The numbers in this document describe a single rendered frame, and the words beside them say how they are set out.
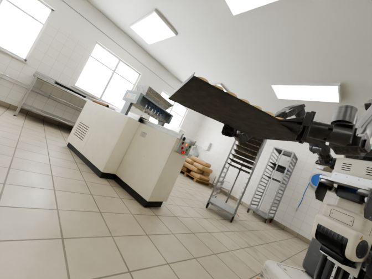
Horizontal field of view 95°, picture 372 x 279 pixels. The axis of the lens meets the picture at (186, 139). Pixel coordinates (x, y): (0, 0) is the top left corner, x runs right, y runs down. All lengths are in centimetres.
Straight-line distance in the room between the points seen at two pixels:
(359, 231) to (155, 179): 158
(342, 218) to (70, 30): 555
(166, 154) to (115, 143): 71
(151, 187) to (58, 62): 406
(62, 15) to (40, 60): 112
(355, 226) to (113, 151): 221
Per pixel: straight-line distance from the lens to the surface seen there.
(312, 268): 183
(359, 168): 151
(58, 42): 532
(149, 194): 197
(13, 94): 524
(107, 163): 232
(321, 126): 69
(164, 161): 189
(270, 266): 162
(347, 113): 74
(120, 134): 226
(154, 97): 251
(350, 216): 146
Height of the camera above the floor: 74
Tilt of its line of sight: 4 degrees up
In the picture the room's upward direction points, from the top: 25 degrees clockwise
